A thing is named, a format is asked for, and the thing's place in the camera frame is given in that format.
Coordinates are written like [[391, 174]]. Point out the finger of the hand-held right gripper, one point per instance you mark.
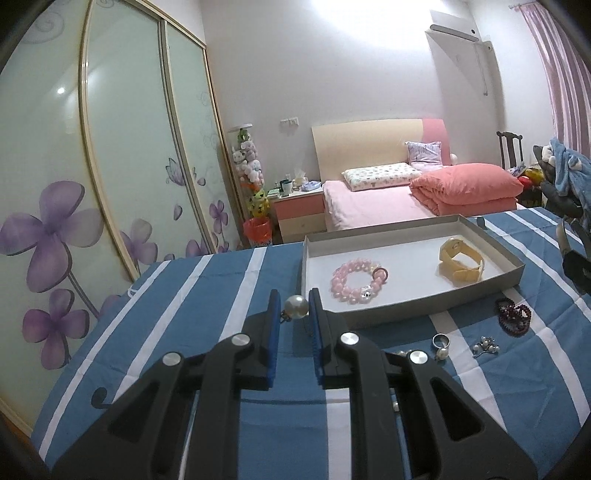
[[579, 272]]

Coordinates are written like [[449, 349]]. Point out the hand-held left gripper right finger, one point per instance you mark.
[[316, 341]]

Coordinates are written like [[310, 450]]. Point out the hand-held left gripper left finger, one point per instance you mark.
[[273, 341]]

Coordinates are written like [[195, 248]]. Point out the large white pearl ornament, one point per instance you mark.
[[295, 307]]

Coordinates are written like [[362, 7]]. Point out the grey cardboard tray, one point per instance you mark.
[[406, 258]]

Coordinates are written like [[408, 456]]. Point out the cream wrist watch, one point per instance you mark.
[[455, 272]]

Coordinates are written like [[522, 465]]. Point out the dark grey chair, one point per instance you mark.
[[556, 191]]

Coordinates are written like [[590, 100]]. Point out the blue white striped tablecloth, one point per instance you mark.
[[184, 314]]

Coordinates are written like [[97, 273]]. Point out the red yellow toy pile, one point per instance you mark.
[[526, 177]]

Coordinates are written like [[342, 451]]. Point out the trash bin with orange bag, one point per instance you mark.
[[257, 230]]

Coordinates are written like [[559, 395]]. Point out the small pearl earring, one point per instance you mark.
[[442, 354]]

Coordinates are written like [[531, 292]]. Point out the pink cream nightstand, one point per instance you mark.
[[298, 212]]

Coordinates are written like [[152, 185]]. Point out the dark wooden chair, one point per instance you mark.
[[510, 152]]

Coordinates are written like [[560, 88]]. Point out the pink bed with headboard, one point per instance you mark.
[[364, 207]]

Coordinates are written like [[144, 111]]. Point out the folded coral quilt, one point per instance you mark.
[[461, 184]]

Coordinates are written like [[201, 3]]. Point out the light blue cloth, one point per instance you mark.
[[311, 186]]

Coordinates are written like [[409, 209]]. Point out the tissue box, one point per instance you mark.
[[300, 179]]

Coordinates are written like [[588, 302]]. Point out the white patterned pillow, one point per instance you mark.
[[378, 175]]

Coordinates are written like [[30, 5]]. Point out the plush toy tower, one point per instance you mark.
[[247, 157]]

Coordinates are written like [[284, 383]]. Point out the purple pillow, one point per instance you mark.
[[425, 152]]

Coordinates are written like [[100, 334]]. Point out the pink curtain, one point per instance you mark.
[[563, 69]]

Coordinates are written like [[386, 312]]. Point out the floral sliding door wardrobe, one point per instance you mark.
[[115, 138]]

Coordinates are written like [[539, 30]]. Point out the curtain rod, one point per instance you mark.
[[519, 5]]

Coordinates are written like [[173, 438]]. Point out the white air conditioner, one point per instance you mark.
[[450, 25]]

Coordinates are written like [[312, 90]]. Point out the white wall switch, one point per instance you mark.
[[290, 122]]

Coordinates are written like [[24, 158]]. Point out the white pipe duct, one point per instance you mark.
[[485, 64]]

